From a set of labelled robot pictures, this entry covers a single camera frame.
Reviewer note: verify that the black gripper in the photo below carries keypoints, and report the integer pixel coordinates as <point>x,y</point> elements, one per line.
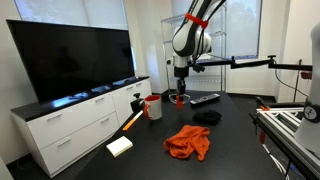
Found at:
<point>181,76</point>

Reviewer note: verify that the white mug with red interior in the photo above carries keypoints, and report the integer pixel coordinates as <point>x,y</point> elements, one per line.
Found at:
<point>154,107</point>

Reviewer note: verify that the black crumpled cloth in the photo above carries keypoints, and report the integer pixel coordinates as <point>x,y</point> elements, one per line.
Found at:
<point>207,117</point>

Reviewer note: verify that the orange crumpled cloth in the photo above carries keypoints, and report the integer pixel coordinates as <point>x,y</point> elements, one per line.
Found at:
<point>186,141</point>

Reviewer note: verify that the orange and white marker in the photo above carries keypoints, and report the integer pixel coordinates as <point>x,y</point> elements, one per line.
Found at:
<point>132,120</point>

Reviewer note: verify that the white sticky note pad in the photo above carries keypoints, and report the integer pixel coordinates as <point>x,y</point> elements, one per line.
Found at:
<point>119,145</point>

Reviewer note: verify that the narrow bright window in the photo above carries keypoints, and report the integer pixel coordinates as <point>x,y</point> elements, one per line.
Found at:
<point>243,28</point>

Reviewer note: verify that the white cabinet with black top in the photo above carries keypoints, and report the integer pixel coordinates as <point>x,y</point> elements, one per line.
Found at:
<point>76,130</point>

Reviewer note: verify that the large black flat television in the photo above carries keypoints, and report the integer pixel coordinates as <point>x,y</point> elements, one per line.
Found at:
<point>73,56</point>

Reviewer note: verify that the thin black pole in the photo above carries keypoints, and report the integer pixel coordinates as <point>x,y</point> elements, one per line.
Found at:
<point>297,83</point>

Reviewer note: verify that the white conical stand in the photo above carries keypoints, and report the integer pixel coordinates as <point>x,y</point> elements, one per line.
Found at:
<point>310,113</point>

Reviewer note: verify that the window with roller blind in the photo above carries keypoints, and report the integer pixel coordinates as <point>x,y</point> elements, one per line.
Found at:
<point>70,11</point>

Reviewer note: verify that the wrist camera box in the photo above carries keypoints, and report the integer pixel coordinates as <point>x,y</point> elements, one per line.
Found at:
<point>198,68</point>

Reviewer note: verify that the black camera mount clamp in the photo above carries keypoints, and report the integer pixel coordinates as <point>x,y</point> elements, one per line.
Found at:
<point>136,103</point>

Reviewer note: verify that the aluminium extrusion frame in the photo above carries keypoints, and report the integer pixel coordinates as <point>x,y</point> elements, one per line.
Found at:
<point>286,133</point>

